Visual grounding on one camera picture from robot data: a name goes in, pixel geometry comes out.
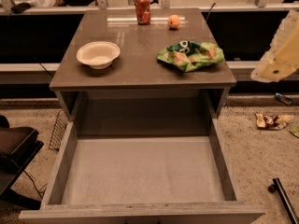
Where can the black bar on floor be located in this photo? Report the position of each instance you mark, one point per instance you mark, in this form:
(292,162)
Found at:
(276,186)

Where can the open grey top drawer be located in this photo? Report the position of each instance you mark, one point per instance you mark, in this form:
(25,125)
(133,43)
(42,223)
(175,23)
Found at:
(143,160)

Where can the green packet on floor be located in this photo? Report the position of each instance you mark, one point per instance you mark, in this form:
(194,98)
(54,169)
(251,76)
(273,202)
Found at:
(294,130)

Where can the crumpled yellow snack wrapper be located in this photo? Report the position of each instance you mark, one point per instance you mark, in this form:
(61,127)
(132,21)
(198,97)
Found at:
(272,122)

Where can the grey drawer cabinet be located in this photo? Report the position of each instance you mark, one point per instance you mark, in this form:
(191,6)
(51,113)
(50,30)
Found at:
(142,53)

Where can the wire mesh basket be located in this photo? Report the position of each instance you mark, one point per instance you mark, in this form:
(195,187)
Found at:
(58,131)

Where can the white paper bowl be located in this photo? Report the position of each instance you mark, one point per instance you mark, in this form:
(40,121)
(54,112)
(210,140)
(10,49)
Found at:
(98,55)

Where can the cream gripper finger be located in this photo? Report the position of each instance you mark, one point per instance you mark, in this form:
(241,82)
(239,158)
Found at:
(282,59)

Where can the green rice chip bag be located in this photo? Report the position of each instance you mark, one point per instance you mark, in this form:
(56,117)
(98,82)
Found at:
(189,56)

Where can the orange soda can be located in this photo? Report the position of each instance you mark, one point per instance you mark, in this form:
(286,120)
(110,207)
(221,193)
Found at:
(142,11)

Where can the orange fruit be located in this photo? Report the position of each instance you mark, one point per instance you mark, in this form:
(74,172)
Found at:
(173,21)

